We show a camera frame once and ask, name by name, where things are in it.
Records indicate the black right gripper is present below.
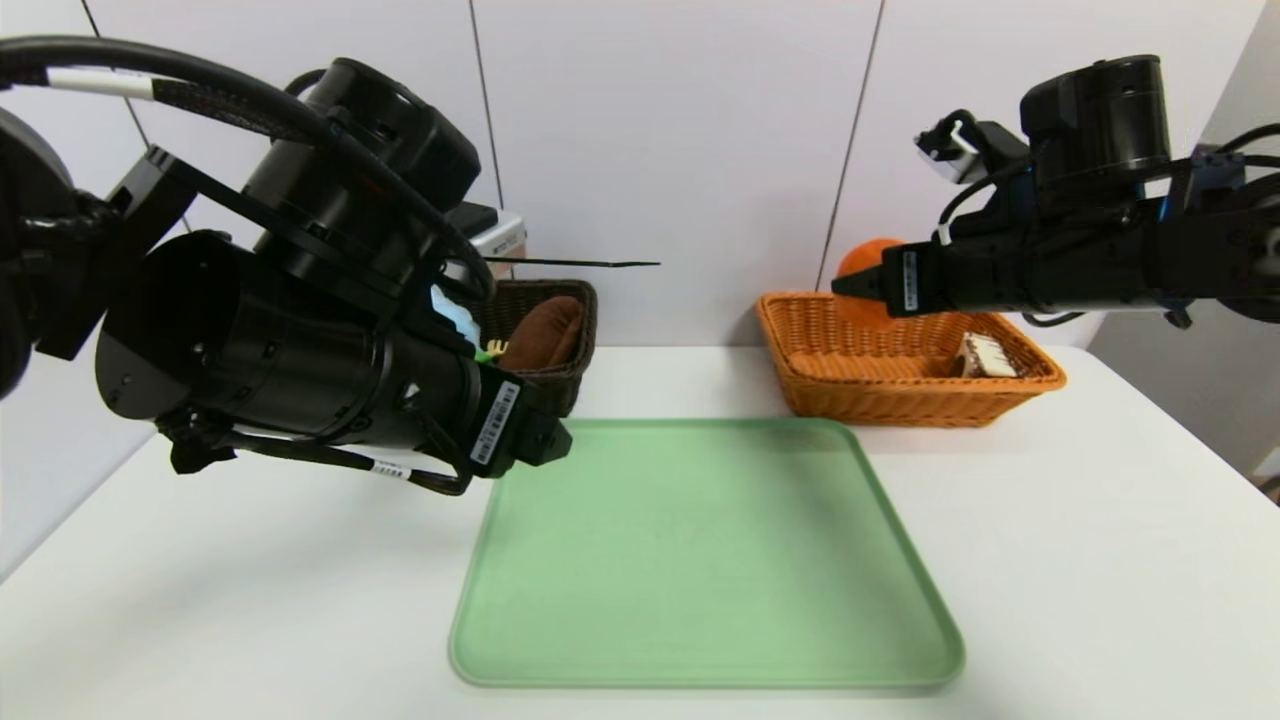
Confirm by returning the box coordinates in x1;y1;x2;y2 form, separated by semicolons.
831;216;1036;318

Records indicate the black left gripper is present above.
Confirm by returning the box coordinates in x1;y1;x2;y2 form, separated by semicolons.
378;326;573;479

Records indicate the orange fruit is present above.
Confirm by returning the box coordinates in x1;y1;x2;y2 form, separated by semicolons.
836;238;906;321

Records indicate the brown towel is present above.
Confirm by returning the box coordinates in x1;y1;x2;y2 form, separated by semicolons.
497;295;587;373

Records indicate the chocolate blueberry cake slice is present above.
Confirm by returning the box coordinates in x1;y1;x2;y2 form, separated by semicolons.
953;332;1020;380

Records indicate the light blue bath pouf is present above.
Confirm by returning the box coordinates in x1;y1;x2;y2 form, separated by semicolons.
430;285;483;349

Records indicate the dark brown wicker basket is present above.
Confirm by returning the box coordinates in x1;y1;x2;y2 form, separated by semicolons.
470;279;599;419

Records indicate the orange wicker basket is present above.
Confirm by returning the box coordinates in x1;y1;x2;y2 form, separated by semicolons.
755;291;1068;429

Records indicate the thin black zip tie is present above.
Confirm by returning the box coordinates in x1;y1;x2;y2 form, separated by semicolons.
482;256;662;270

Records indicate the light green plastic tray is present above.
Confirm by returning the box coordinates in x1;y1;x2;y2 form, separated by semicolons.
448;417;967;691

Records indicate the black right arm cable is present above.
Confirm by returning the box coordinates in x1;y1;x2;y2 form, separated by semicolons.
935;110;1091;329

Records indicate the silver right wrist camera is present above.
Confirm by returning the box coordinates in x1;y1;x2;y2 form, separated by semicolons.
914;110;1031;186

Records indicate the thin black labelled cable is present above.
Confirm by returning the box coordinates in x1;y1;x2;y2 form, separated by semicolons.
160;410;476;497

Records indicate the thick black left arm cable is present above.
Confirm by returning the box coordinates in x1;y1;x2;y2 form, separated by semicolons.
0;35;498;301

